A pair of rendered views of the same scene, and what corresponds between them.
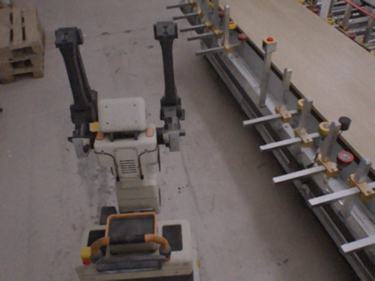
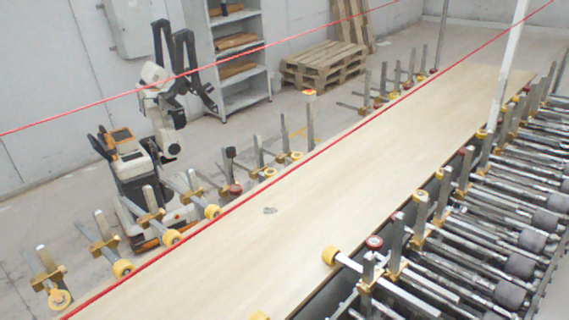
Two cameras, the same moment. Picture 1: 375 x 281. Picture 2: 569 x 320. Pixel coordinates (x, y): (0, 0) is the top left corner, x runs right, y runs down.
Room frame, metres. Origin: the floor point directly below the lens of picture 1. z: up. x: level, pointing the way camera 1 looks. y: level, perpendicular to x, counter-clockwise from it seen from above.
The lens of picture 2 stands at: (0.68, -2.61, 2.22)
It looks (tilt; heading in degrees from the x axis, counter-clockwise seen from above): 32 degrees down; 59
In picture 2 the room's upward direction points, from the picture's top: 4 degrees counter-clockwise
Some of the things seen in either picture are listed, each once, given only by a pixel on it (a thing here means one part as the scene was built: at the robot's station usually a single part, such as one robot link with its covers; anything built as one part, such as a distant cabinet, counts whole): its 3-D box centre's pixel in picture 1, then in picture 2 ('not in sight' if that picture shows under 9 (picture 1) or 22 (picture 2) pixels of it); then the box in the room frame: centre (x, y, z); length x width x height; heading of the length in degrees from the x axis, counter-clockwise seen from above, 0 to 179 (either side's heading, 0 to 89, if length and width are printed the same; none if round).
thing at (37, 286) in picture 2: not in sight; (48, 277); (0.38, -1.00, 0.95); 0.14 x 0.06 x 0.05; 15
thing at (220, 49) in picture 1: (220, 49); (357, 108); (2.76, -0.32, 0.82); 0.43 x 0.03 x 0.04; 105
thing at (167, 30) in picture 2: (79, 71); (171, 48); (1.53, 0.50, 1.40); 0.11 x 0.06 x 0.43; 91
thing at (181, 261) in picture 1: (140, 260); (136, 170); (0.98, 0.28, 0.59); 0.55 x 0.34 x 0.83; 91
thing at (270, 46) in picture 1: (269, 45); (309, 96); (2.10, -0.55, 1.18); 0.07 x 0.07 x 0.08; 15
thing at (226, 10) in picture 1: (226, 33); (367, 96); (2.82, -0.37, 0.93); 0.04 x 0.04 x 0.48; 15
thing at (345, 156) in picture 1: (342, 163); (236, 194); (1.35, -0.84, 0.85); 0.08 x 0.08 x 0.11
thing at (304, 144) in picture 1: (302, 137); (258, 171); (1.59, -0.69, 0.84); 0.14 x 0.06 x 0.05; 15
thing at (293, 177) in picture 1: (310, 172); (216, 184); (1.30, -0.65, 0.84); 0.43 x 0.03 x 0.04; 105
